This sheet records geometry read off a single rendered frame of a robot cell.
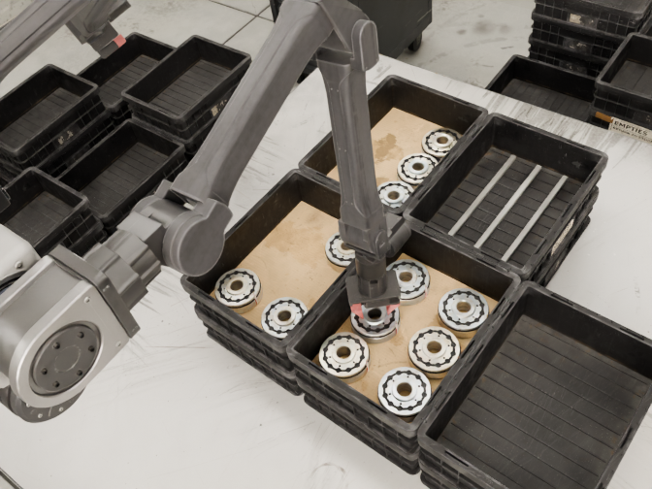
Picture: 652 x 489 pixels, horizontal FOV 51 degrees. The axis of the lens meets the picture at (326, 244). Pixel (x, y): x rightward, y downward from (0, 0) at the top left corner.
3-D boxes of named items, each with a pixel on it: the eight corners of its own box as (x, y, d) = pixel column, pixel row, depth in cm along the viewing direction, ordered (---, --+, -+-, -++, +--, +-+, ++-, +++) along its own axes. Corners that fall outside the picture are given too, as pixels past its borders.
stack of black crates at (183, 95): (211, 208, 266) (178, 120, 231) (158, 180, 280) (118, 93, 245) (275, 145, 284) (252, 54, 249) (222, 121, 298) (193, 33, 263)
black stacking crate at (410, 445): (413, 460, 128) (411, 436, 119) (293, 378, 142) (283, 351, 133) (517, 310, 145) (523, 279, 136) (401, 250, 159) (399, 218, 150)
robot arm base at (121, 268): (87, 309, 86) (46, 250, 77) (133, 265, 90) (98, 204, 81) (133, 341, 82) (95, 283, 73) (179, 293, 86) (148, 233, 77)
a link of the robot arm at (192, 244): (287, -45, 94) (345, -38, 88) (328, 21, 105) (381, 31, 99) (114, 237, 86) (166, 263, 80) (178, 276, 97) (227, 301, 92)
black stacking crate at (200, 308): (291, 377, 142) (281, 350, 133) (192, 310, 155) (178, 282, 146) (400, 249, 159) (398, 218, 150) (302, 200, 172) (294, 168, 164)
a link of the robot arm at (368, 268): (347, 252, 126) (374, 266, 124) (369, 229, 129) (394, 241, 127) (350, 276, 131) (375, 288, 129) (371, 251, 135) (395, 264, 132)
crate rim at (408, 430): (412, 440, 120) (412, 436, 119) (283, 356, 134) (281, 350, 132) (523, 284, 138) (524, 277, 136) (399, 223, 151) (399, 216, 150)
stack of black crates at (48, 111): (68, 237, 266) (13, 153, 231) (21, 208, 280) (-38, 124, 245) (141, 172, 284) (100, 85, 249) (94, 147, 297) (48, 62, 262)
